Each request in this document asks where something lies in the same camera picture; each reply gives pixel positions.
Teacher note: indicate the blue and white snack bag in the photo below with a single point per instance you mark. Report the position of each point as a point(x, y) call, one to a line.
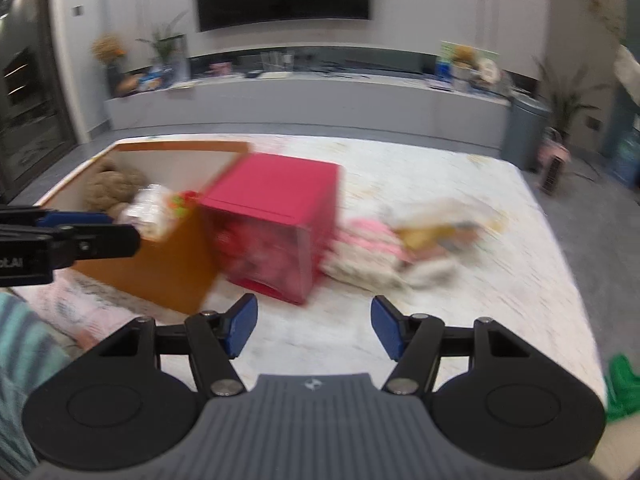
point(151, 81)

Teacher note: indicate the sheets of paper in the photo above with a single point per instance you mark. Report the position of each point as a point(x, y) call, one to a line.
point(181, 84)

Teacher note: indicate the golden gourd ornament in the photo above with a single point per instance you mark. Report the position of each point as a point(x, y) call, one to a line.
point(130, 85)

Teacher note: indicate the white hanging towel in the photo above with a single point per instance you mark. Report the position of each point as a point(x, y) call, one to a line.
point(627, 70)

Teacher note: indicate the wall outlet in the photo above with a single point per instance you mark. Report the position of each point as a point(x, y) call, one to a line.
point(593, 121)

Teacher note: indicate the pink photo card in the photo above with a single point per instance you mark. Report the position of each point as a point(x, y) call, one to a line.
point(220, 68)

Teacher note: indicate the pink cloth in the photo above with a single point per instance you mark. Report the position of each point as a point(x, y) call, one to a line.
point(370, 235)

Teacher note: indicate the green picture board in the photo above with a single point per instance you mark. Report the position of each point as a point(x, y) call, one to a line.
point(447, 52)

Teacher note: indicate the green plant in glass vase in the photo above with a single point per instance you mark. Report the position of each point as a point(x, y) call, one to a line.
point(165, 45)

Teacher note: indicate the orange cardboard box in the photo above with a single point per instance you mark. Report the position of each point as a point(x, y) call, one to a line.
point(160, 270)

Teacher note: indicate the glass sliding door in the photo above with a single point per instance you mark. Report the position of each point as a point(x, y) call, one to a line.
point(30, 85)

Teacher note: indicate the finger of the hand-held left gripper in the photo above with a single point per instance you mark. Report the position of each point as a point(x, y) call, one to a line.
point(105, 244)
point(75, 218)

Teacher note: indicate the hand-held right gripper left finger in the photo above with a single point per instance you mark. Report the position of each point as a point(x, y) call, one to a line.
point(240, 325)

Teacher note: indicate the green cloth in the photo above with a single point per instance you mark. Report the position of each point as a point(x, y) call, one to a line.
point(620, 390)

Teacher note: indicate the pink and white lace mat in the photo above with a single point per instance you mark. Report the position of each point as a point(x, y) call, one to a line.
point(75, 305)

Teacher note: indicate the clear container with red lid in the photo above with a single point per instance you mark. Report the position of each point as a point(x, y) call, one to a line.
point(280, 185)

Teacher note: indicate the dark blue vase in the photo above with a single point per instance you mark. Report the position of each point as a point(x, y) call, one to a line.
point(115, 80)

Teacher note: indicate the brown plush bear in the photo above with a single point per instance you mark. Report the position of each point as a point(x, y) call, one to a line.
point(112, 185)

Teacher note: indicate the small black set-top box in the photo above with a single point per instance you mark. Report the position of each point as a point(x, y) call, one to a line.
point(253, 74)

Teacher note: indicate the white marble television cabinet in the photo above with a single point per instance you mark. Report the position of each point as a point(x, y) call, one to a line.
point(300, 105)

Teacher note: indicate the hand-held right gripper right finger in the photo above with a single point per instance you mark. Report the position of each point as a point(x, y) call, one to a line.
point(390, 327)

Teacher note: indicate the wall light switch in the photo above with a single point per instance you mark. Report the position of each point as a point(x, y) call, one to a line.
point(77, 10)

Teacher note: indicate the white router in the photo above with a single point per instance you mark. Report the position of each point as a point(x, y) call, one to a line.
point(276, 67)

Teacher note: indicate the long-leaf potted plant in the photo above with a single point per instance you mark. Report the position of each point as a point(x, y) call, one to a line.
point(567, 100)

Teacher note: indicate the white plastic-wrapped soft toy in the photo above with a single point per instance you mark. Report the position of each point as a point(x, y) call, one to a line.
point(150, 210)

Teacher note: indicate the grey trash can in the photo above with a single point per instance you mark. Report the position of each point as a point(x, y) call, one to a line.
point(525, 132)

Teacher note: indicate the teal striped cloth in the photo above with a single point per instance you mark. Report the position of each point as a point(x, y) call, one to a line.
point(25, 360)

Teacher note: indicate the round white ornament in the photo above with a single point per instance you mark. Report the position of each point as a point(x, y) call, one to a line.
point(487, 71)

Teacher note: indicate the red and green soft toy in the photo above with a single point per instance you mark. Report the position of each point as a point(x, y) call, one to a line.
point(184, 201)

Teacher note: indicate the small pink heater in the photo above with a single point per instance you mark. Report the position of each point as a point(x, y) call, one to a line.
point(554, 165)

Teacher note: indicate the small teddy bear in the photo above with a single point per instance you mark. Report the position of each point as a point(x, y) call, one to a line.
point(462, 67)

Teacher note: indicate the yellow cloth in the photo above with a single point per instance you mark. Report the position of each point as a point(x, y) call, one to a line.
point(425, 237)

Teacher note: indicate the blue water bottle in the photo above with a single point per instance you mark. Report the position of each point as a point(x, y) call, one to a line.
point(627, 160)

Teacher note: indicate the floral beige cloth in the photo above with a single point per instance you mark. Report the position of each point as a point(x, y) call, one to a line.
point(360, 270)

